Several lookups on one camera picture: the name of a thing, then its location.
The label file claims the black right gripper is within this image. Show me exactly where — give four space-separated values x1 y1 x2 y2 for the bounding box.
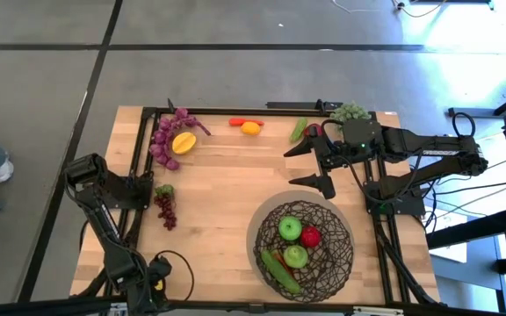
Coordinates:
283 126 347 200

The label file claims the dark red grape bunch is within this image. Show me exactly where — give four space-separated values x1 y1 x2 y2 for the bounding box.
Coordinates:
153 183 178 232

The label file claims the yellow mango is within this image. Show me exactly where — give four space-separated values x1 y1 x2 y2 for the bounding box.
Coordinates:
240 121 263 136

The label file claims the round green apple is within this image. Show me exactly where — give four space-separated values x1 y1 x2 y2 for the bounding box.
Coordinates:
278 215 303 242

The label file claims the small red apple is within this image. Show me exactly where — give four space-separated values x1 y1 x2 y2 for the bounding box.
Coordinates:
300 226 322 249

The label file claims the red chili pepper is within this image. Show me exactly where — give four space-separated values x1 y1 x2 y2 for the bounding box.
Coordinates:
271 248 296 278

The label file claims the dark green cucumber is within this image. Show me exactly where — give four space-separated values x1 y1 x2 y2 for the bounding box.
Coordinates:
260 249 302 295

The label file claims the yellow starfruit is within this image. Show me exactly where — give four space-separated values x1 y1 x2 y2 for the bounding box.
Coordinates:
171 131 198 155

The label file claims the black wicker basket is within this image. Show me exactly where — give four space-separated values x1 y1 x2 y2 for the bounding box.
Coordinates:
252 199 356 304

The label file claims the black mounting bar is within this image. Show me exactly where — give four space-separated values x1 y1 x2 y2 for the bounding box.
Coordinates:
264 99 344 111

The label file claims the grey round mat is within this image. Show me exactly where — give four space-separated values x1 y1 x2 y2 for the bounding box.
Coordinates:
245 189 356 286

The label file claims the purple grape bunch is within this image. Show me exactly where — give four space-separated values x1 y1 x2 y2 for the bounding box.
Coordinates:
148 107 213 172

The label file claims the black rig crossbeam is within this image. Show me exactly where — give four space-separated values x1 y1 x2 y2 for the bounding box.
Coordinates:
0 296 506 316

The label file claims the person's shoe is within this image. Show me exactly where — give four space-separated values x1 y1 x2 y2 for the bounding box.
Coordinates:
0 158 16 184

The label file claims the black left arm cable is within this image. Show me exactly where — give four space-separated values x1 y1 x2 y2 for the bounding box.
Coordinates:
154 248 196 303

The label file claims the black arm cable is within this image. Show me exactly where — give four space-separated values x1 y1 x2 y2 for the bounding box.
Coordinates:
154 248 196 303
451 111 477 140

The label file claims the black aluminium table frame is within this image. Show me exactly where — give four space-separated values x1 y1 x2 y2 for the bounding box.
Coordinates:
103 104 412 308

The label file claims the white floor cable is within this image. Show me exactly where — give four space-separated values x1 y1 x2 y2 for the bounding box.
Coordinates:
330 0 394 14

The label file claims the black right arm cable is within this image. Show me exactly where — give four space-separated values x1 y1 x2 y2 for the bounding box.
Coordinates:
451 111 477 140

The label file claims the yellow floor cable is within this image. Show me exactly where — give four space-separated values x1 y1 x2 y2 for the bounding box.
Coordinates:
391 0 450 19

